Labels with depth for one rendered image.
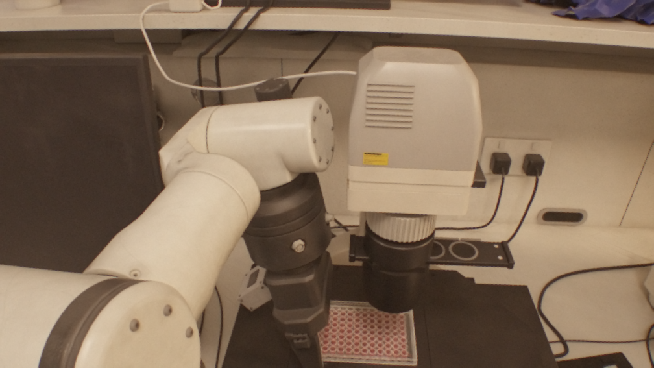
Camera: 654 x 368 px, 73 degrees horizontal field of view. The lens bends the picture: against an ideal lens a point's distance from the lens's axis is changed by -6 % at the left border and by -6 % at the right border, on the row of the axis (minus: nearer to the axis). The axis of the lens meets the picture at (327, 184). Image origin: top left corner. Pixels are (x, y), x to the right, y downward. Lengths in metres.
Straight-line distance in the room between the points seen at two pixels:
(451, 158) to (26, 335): 0.30
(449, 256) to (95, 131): 0.38
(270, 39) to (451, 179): 0.64
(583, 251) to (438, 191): 0.79
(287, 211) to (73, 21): 0.50
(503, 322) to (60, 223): 0.56
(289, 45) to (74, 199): 0.53
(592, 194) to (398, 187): 0.85
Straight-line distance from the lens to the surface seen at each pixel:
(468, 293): 0.66
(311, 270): 0.47
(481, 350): 0.60
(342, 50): 0.94
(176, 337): 0.22
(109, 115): 0.52
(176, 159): 0.37
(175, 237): 0.29
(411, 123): 0.37
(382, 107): 0.36
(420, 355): 0.58
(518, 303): 0.68
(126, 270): 0.27
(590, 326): 0.99
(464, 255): 0.48
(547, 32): 0.73
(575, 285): 1.06
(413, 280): 0.46
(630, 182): 1.22
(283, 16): 0.69
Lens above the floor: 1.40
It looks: 32 degrees down
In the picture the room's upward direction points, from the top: 1 degrees clockwise
